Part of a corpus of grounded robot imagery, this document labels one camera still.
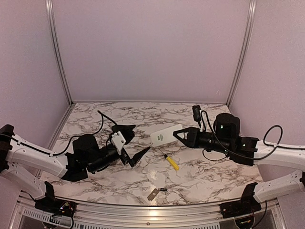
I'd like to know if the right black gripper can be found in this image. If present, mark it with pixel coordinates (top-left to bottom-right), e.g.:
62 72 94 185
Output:
173 127 232 155

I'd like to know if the white remote control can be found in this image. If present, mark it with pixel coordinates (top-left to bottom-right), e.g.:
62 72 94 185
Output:
150 124 183 147

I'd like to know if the yellow handle screwdriver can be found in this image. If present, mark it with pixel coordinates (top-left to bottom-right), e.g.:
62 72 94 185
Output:
163 154 180 171

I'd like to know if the grey battery compartment cover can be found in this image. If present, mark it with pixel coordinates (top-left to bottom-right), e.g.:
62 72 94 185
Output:
147 188 160 201

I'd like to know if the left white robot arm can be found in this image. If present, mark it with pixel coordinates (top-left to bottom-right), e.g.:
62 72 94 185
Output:
0 125 150 212

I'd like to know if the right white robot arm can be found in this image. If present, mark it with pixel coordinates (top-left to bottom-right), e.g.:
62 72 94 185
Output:
173 113 305 214

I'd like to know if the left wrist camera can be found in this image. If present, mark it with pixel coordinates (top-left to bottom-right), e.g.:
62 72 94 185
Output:
111 131 126 155

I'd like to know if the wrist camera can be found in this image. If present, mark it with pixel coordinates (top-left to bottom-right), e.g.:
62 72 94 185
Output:
111 131 126 155
192 105 206 132

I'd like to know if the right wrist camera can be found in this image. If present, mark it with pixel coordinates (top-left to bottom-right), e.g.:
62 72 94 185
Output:
192 105 206 132

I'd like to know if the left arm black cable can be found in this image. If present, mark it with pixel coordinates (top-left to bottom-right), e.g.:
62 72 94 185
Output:
53 111 119 158

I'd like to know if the front aluminium table rail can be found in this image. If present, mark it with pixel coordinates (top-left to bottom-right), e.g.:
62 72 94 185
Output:
9 192 286 229

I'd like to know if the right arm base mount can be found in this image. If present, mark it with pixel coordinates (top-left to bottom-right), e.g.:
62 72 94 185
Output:
220 182 262 219

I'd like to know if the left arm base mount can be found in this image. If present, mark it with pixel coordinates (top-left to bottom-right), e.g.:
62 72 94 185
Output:
35 181 76 218

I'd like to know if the right aluminium frame post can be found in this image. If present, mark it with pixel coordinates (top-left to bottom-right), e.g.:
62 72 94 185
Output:
226 0 257 108

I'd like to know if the aluminium frame post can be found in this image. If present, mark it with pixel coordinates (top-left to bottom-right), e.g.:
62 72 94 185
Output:
45 0 73 106
226 0 257 108

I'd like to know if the left aluminium frame post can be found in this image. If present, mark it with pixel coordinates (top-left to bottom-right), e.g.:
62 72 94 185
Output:
45 0 73 106

